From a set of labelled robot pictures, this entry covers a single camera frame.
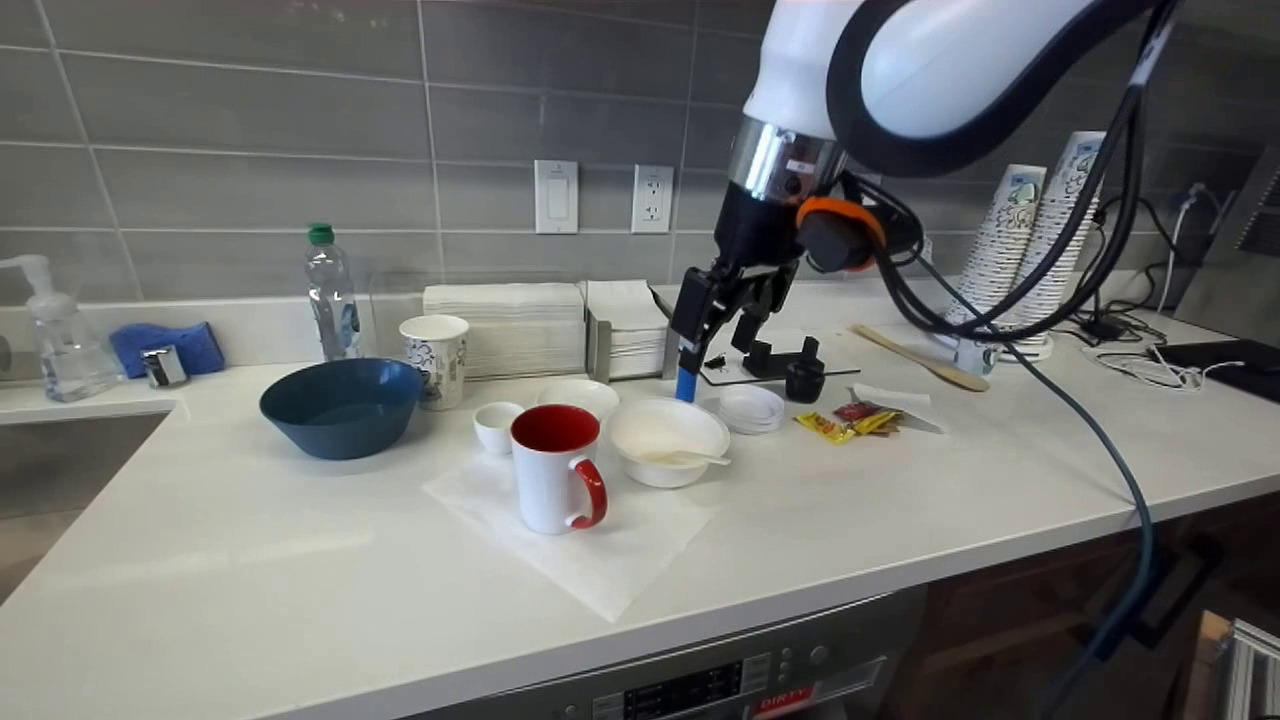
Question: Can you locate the tall white printed carton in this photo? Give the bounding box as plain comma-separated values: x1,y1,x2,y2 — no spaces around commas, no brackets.
1003,126,1122,359

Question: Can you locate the white mug with red inside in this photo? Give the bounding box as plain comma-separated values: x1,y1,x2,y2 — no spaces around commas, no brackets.
505,398,611,541

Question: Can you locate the blue cable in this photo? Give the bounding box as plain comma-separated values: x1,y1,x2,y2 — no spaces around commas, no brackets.
905,245,1159,715

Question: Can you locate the dark blue bowl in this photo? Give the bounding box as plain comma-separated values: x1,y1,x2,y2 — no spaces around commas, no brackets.
257,354,435,464

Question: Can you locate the wooden spatula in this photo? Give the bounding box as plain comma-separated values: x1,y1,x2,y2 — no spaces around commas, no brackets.
847,320,993,394

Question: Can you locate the shallow white dish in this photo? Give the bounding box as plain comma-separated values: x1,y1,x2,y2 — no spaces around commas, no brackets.
536,375,626,428

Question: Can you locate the small pale spoon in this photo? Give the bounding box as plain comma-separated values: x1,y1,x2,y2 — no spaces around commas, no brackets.
626,444,737,470

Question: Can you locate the metal napkin holder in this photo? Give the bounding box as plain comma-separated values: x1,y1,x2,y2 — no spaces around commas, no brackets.
581,291,686,386

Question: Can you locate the clear plastic container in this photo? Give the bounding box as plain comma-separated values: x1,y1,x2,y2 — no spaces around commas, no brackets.
710,378,794,438

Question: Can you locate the white packet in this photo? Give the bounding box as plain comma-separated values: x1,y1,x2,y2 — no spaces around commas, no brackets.
847,378,938,410

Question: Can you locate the orange and black wrist camera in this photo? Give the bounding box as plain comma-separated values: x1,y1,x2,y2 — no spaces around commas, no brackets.
794,192,891,279

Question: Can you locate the black power adapter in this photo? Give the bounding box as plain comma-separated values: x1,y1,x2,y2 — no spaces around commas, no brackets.
1075,306,1132,349

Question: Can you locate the printed white paper cup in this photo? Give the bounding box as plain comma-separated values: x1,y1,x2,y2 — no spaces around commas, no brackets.
396,313,475,410

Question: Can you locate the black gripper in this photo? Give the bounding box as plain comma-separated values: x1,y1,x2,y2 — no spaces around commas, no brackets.
668,185,808,378

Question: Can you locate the black clamp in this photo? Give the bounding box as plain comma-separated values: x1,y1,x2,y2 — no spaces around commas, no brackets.
742,330,834,409

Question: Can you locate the yellow sauce packet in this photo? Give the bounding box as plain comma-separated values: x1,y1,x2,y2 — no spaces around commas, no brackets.
794,403,905,448

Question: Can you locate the white light switch plate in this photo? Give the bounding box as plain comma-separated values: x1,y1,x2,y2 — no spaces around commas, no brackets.
532,157,584,241

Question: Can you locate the white cable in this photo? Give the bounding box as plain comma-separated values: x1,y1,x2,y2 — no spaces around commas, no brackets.
1101,334,1253,394

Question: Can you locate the dark wooden cabinet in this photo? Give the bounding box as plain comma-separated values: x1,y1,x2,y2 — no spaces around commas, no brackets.
890,488,1280,720

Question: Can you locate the small white cup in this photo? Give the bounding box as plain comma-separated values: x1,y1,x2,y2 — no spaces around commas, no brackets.
469,398,528,460

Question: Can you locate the short white printed carton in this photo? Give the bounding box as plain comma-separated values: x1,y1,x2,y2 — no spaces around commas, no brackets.
927,158,1052,359

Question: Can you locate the white wall outlet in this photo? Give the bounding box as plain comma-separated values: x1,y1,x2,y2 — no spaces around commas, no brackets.
630,158,680,241

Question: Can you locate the dishwasher control panel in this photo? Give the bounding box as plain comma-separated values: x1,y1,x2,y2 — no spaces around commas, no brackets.
408,583,933,720

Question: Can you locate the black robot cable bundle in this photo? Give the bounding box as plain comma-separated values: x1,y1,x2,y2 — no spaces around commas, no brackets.
854,0,1183,343

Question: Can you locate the clear bottle with green cap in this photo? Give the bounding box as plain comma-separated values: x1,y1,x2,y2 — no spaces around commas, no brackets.
301,221,366,362

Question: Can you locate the blue sponge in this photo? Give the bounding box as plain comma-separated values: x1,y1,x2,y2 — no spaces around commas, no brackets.
107,320,227,385

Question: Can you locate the black flat device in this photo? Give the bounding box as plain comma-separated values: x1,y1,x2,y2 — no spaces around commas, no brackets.
1156,334,1280,409

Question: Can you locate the white paper mat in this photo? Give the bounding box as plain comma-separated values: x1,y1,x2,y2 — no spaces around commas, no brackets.
419,457,715,627

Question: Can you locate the large white bowl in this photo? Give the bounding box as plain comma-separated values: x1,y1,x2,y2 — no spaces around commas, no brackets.
608,394,737,491

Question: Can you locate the clear soap dispenser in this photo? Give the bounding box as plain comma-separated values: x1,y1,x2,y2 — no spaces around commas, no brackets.
0,251,105,409

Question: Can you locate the black cabinet handle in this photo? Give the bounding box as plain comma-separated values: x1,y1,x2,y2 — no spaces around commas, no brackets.
1127,528,1231,653

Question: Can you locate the grey flat board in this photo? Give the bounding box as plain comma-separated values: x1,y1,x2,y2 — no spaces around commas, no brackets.
693,328,864,390

